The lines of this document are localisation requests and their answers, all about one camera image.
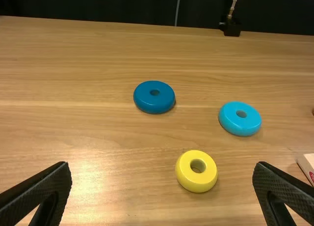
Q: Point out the black clamp stand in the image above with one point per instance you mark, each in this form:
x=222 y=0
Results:
x=231 y=29

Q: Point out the wooden peg base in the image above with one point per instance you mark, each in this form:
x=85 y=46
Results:
x=307 y=164

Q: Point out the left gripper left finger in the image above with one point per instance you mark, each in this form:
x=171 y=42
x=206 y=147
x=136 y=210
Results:
x=49 y=186

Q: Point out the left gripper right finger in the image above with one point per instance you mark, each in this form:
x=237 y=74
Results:
x=265 y=184

